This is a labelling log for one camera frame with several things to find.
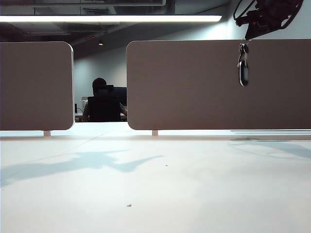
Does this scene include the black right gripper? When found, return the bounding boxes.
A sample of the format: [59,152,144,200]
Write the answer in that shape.
[237,8,290,39]

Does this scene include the bunch of keys with fob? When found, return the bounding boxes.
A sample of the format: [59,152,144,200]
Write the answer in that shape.
[237,40,250,87]

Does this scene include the right grey desk partition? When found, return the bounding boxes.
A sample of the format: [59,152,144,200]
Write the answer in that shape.
[126,38,311,131]

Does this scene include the grey desk partition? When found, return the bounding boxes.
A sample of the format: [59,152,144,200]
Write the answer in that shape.
[126,38,311,131]
[0,41,74,131]

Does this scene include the long ceiling light strip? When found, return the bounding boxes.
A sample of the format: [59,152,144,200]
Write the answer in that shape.
[0,15,223,23]

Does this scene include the dark computer monitor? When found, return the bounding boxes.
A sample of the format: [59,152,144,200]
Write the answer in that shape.
[112,87,128,108]

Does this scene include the seated person dark hair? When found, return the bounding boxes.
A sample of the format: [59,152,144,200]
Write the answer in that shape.
[82,77,128,122]

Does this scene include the black office chair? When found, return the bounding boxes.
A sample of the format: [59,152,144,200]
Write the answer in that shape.
[86,84,122,123]

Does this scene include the white background desk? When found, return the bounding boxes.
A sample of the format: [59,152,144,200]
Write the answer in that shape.
[73,112,128,123]

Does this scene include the left grey desk partition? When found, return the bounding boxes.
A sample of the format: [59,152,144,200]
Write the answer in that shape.
[0,41,74,131]

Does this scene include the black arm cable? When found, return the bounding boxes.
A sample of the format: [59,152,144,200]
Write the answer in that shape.
[232,0,256,26]
[278,0,305,30]

